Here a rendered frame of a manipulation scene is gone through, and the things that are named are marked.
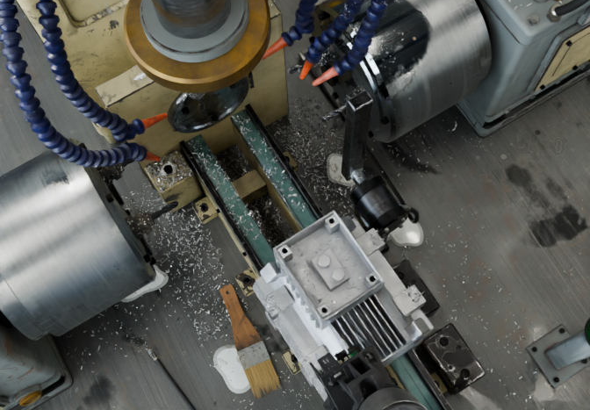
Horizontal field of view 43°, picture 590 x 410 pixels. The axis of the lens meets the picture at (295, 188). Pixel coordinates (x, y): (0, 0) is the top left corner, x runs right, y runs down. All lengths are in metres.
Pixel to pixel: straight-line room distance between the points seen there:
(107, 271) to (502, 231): 0.72
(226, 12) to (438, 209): 0.66
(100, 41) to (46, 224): 0.31
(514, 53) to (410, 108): 0.19
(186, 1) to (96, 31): 0.37
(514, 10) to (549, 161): 0.40
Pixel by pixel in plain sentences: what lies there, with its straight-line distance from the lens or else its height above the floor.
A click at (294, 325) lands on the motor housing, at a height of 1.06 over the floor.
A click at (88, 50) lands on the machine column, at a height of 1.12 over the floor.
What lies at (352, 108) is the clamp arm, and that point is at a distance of 0.96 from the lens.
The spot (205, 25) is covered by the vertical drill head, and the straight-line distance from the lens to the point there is 0.87.
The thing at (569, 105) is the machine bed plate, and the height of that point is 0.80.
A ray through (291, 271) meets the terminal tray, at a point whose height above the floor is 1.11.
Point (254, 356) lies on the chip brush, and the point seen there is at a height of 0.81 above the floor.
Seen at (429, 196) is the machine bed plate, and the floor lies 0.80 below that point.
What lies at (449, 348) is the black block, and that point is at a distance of 1.28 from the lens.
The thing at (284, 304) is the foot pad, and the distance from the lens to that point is 1.05.
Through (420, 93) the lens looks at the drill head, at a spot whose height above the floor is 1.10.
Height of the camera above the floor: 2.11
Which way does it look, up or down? 70 degrees down
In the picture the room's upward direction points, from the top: 4 degrees counter-clockwise
